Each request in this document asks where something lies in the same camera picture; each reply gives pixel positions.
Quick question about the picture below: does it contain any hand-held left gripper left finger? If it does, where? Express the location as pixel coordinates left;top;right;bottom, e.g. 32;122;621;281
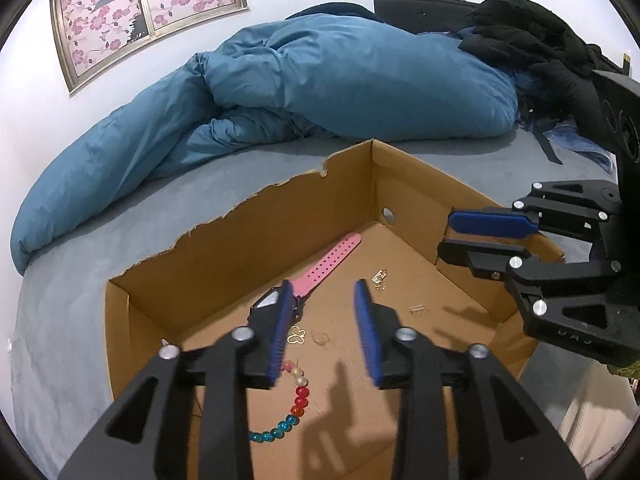
57;280;296;480

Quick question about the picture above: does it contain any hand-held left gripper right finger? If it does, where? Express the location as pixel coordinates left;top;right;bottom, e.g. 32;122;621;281
353;280;586;480

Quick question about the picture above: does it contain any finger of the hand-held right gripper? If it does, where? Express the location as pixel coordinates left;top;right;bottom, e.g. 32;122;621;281
448;180;623;241
436;237;640;361

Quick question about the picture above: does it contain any multicolour bead bracelet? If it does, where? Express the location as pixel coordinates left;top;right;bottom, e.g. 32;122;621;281
248;358;311;443

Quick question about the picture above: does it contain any pink strap watch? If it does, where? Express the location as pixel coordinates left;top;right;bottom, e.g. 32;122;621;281
248;232;362;323

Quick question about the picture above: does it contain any brown cardboard box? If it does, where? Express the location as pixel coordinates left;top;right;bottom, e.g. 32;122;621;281
104;139;566;480

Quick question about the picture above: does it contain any blue cloth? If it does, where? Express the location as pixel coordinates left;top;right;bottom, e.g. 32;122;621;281
542;120;616;173

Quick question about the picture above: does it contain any black clothing pile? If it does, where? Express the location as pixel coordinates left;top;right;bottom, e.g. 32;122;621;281
457;0;623;153

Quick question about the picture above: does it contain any blue duvet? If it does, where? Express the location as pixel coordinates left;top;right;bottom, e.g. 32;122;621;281
10;4;518;276

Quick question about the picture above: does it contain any black headboard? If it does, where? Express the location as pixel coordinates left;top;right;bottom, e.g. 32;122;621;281
372;0;488;36

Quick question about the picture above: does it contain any dark blue blanket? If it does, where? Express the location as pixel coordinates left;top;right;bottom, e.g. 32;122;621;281
285;2;381;23

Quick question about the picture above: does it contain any floral framed window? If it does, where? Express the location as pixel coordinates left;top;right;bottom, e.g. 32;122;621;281
50;0;249;96

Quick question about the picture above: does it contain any black strap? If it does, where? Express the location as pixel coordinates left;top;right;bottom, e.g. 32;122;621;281
520;105;563;165

